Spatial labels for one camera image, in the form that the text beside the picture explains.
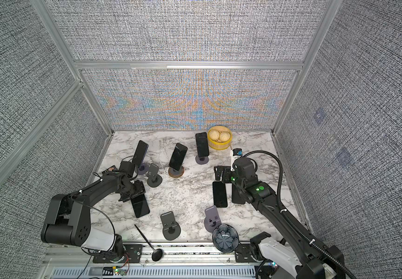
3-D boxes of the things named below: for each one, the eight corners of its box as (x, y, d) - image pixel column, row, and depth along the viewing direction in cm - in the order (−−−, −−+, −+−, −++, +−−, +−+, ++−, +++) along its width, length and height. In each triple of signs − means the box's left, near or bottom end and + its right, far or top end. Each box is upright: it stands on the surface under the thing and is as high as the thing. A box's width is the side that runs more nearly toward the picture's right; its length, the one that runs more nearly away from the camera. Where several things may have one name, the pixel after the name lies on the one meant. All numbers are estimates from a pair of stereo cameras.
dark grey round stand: (149, 187, 96) (145, 177, 87) (152, 173, 101) (148, 163, 93) (161, 187, 95) (157, 177, 87) (163, 173, 101) (160, 163, 93)
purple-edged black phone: (198, 162, 105) (198, 145, 93) (196, 149, 111) (195, 133, 99) (208, 161, 106) (209, 144, 94) (205, 148, 112) (206, 132, 100)
